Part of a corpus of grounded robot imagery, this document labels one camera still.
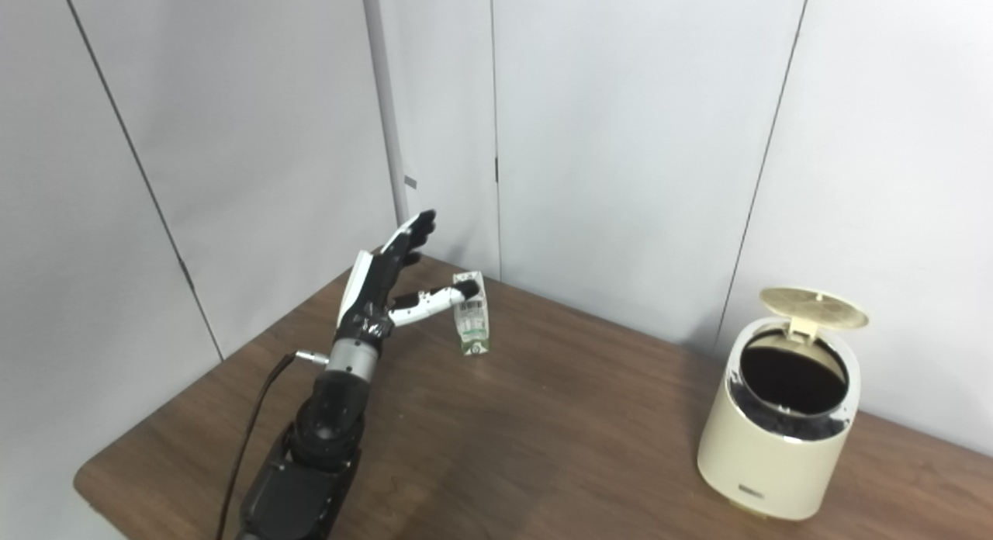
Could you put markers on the white green milk carton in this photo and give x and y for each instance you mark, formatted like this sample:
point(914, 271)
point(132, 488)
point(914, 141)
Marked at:
point(473, 330)

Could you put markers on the black bin liner bag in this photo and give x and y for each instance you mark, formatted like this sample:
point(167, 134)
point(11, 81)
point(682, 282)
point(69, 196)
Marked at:
point(787, 385)

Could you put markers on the cream-colored round bin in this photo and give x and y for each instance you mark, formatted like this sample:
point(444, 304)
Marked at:
point(768, 470)

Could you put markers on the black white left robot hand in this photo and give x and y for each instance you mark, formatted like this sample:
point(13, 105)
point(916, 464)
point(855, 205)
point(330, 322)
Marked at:
point(372, 292)

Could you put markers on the gray wall corner post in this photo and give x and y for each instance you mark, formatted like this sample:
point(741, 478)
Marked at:
point(384, 98)

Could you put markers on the cream round bin lid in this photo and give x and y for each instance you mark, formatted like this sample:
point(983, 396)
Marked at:
point(814, 307)

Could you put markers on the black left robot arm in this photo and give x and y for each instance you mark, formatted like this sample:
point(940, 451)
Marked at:
point(326, 447)

